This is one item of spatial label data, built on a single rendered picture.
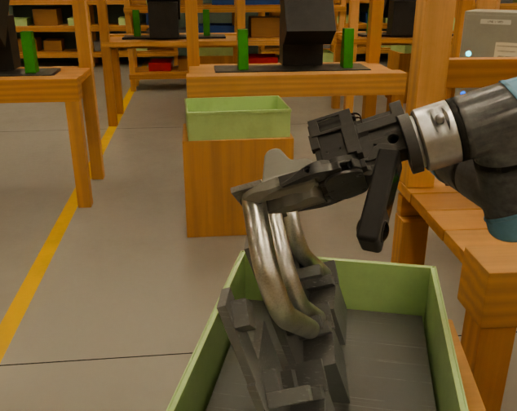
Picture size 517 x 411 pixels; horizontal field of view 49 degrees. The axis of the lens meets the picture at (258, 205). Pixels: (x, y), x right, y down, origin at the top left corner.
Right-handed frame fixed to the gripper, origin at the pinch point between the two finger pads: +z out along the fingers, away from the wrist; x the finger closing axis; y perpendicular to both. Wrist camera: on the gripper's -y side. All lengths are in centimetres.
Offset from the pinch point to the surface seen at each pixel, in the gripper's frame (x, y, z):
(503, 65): -105, 73, -64
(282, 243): -16.8, 0.8, 1.2
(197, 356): -24.2, -10.9, 19.8
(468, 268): -82, 7, -30
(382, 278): -58, 3, -10
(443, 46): -87, 74, -45
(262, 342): -16.9, -12.7, 7.1
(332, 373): -36.0, -16.5, 1.2
